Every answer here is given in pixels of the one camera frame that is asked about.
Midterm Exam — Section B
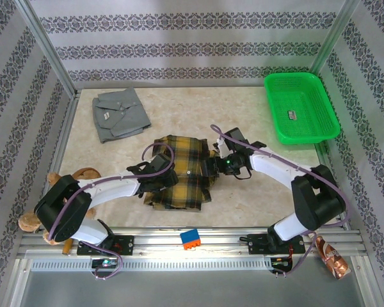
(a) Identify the yellow plaid long sleeve shirt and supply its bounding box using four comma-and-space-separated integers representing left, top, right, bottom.
143, 134, 219, 212

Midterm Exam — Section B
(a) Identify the blue orange toy block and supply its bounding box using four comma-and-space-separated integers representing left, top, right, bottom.
179, 228, 202, 251

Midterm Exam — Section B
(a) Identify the grey folded polo shirt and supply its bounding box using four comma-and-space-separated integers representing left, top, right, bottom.
92, 86, 153, 145

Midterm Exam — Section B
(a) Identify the green plastic basket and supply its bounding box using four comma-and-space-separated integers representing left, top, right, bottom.
263, 72, 342, 146

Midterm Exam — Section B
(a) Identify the brown foil snack packet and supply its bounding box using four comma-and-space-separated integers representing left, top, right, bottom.
313, 235, 353, 281

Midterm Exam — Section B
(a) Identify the brown teddy bear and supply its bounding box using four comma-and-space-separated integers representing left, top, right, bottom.
17, 168, 102, 246

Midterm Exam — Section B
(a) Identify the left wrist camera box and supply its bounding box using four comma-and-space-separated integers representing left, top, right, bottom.
150, 152, 174, 174

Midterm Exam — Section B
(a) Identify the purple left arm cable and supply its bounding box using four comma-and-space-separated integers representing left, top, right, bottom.
47, 143, 175, 281

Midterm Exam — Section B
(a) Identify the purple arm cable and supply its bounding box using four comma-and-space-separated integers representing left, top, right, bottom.
210, 124, 349, 278
47, 143, 175, 281

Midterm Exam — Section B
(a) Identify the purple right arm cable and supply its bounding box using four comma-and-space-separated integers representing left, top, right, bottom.
210, 124, 349, 278

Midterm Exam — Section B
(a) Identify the slotted aluminium base rail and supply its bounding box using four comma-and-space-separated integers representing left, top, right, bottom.
17, 226, 367, 256

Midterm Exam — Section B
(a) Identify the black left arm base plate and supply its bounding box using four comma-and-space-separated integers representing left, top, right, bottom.
76, 235, 135, 256

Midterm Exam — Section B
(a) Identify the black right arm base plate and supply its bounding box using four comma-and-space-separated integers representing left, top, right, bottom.
246, 232, 307, 256

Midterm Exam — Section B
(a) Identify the perforated grey cable duct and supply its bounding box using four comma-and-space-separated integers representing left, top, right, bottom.
30, 258, 273, 272

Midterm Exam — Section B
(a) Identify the aluminium corner post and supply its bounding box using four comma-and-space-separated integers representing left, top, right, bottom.
14, 0, 81, 97
308, 0, 362, 76

